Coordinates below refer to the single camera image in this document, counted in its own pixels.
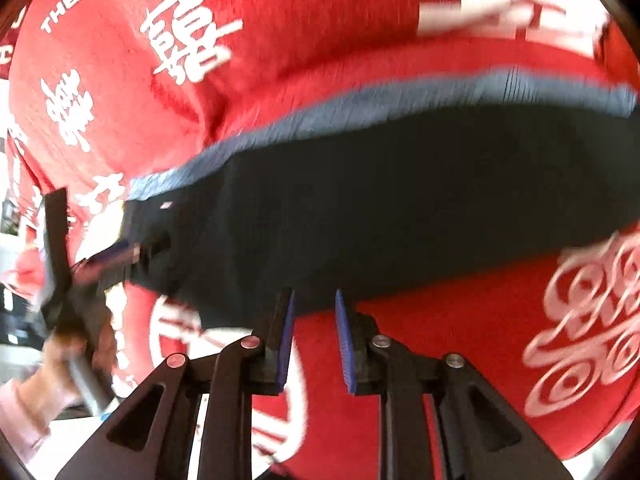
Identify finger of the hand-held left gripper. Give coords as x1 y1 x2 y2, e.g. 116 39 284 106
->
72 232 172 288

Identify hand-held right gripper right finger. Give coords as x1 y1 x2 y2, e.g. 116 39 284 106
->
335 289 574 480

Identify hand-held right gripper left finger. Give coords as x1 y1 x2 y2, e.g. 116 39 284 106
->
55 287 296 480

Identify black pants with blue waistband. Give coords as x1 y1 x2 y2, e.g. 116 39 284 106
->
122 72 640 332

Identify person's left forearm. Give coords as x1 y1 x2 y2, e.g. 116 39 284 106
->
0 360 81 467

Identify person's left hand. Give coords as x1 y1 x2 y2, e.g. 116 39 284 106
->
37 321 120 401

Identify red printed sofa cover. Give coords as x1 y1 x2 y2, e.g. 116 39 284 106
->
0 0 640 480

